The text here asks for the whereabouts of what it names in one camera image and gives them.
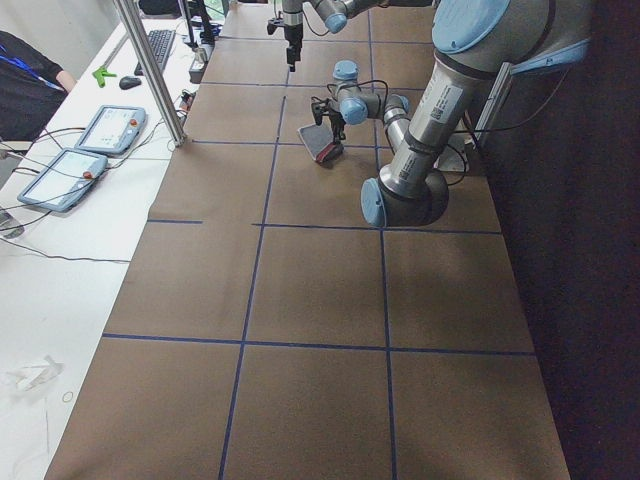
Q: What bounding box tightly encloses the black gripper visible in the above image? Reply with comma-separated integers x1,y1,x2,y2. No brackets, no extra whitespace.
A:
311,96,346,145
267,17,304,67

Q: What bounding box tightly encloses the pink towel with white edge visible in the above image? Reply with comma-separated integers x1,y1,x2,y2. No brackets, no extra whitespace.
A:
298,124,344,164

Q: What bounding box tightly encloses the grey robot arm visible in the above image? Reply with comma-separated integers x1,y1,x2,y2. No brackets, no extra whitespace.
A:
311,1,594,228
266,0,438,72

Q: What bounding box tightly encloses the upper orange black connector box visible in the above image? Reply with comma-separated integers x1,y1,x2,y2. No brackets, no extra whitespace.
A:
179,90,196,112

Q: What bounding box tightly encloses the black computer keyboard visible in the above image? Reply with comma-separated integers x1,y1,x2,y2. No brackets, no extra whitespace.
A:
147,29,176,72

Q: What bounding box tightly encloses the black computer mouse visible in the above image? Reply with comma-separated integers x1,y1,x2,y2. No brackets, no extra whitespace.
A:
119,76,142,91

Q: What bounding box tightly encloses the green plastic clamp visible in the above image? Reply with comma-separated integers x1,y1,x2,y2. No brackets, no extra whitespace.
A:
92,66,116,88

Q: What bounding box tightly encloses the upper teach pendant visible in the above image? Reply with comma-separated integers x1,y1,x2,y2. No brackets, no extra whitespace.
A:
75,105,147,156

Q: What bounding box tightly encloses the teach pendant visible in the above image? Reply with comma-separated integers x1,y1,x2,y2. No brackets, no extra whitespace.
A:
75,105,147,156
17,148,108,213

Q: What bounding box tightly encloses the lower teach pendant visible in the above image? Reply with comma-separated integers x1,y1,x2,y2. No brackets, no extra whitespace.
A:
17,148,108,213

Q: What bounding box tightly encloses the white side table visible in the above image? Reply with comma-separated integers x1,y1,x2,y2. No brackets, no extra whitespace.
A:
0,17,226,480

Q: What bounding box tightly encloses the seated person in black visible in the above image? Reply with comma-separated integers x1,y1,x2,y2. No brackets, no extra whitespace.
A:
0,31,76,141

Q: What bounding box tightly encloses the crumpled white paper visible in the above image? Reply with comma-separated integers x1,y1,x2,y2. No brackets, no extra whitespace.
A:
1,355,65,394

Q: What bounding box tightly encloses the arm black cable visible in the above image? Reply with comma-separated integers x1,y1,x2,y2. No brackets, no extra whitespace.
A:
324,78,566,186

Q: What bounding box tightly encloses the aluminium frame post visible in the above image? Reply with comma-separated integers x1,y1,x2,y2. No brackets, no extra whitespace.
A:
113,0,186,147

